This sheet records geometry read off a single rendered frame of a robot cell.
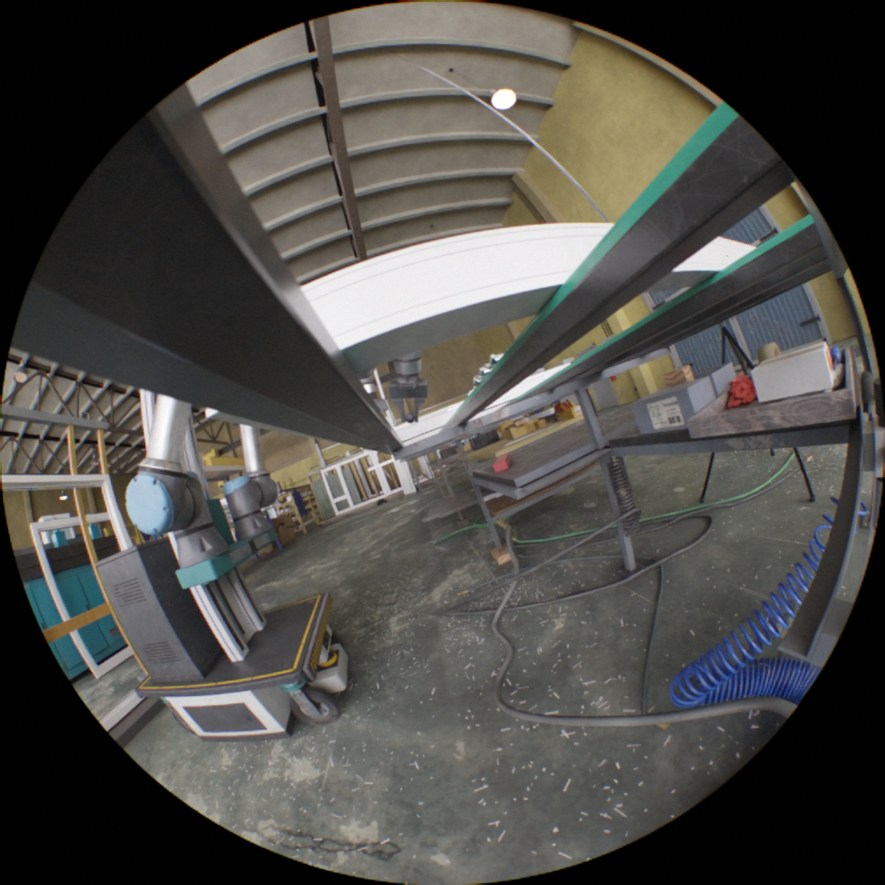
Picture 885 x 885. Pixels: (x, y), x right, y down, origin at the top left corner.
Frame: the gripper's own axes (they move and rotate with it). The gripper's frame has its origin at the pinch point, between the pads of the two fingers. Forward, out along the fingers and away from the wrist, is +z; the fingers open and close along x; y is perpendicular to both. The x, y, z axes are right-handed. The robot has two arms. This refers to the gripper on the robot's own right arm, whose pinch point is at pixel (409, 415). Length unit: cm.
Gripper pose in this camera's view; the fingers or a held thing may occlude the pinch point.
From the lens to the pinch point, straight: 104.9
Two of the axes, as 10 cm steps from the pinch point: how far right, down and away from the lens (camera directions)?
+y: -0.7, -5.6, 8.3
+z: -0.2, 8.3, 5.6
